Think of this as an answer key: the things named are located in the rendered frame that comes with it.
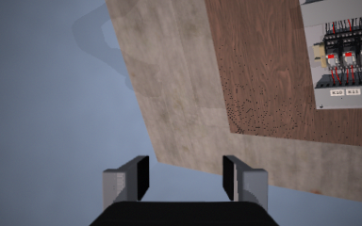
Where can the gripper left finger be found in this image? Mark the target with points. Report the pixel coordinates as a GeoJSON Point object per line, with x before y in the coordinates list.
{"type": "Point", "coordinates": [127, 183]}

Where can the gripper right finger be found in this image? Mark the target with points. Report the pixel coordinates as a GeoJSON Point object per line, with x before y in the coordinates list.
{"type": "Point", "coordinates": [243, 183]}

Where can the grey mounting plate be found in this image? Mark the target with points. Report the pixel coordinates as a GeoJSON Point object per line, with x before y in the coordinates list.
{"type": "Point", "coordinates": [314, 35]}

